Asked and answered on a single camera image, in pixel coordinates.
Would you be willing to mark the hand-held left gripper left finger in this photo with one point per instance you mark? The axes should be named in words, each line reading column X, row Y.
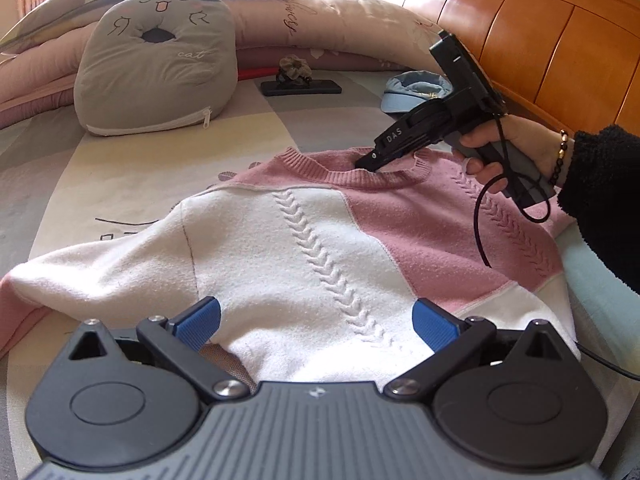
column 202, row 320

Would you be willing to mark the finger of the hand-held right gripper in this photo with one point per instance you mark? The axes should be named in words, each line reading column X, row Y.
column 377, row 161

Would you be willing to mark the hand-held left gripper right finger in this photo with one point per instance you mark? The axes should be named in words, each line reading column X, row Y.
column 432, row 322

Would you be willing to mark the pink and white sweater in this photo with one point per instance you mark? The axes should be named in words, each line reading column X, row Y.
column 300, row 260

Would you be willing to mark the person's right hand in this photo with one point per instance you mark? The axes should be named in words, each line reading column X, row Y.
column 535, row 142

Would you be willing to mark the blue cap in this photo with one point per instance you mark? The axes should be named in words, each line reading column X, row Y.
column 410, row 91

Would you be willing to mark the wooden headboard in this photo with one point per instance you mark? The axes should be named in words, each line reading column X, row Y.
column 525, row 20

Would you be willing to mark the black phone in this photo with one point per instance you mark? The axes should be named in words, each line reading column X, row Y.
column 320, row 87

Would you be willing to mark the grey flower scrunchie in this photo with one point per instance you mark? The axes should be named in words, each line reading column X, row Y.
column 294, row 67

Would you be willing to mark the long cream floral pillow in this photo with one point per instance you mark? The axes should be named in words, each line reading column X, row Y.
column 340, row 20

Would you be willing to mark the red strip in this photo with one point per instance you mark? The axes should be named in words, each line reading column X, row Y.
column 255, row 74

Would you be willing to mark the grey cat cushion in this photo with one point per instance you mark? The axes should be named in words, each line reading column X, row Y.
column 150, row 70

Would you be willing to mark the grey floral pillow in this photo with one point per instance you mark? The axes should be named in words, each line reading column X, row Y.
column 75, row 5

